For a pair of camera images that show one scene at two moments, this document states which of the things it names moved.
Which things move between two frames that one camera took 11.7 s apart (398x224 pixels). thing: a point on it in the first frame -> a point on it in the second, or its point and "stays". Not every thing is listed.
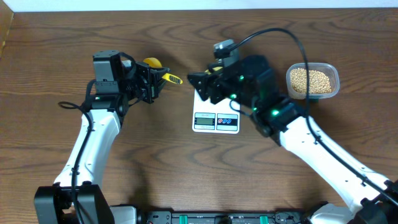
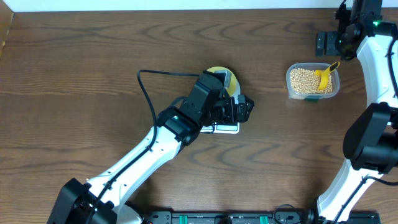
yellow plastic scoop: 155,63 -> 324,74
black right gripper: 208,81 -> 329,49
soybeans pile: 318,81 stays
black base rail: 225,217 stays
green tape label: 313,101 stays
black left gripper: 151,79 -> 242,115
